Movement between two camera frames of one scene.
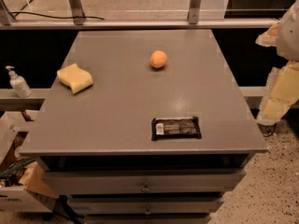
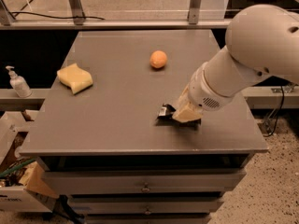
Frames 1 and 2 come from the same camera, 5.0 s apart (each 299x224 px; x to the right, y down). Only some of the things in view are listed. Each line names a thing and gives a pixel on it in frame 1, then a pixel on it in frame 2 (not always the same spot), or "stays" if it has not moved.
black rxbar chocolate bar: [176, 128] → [166, 119]
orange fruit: [158, 59] stays
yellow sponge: [75, 77] stays
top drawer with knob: [223, 180] stays
